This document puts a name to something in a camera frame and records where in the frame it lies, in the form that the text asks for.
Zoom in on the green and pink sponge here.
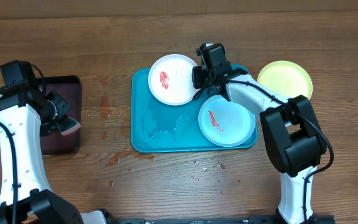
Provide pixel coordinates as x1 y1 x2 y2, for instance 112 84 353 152
58 116 81 136

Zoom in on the white plate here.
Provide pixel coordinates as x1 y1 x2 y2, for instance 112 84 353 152
148 54 198 106

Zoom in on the light blue plate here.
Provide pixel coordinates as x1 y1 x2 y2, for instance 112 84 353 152
198 95 258 148

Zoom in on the yellow-green plate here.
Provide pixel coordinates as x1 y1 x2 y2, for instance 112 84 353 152
257 60 313 99

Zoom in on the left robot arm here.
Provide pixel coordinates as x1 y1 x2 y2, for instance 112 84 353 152
0 60 114 224

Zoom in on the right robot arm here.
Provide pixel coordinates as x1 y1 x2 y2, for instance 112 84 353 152
192 43 334 223

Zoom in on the black water tray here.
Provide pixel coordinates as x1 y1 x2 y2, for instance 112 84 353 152
40 76 82 156

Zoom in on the blue plastic serving tray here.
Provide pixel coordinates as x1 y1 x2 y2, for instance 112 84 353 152
131 68 245 153

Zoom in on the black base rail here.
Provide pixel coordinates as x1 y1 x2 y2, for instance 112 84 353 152
104 214 336 224

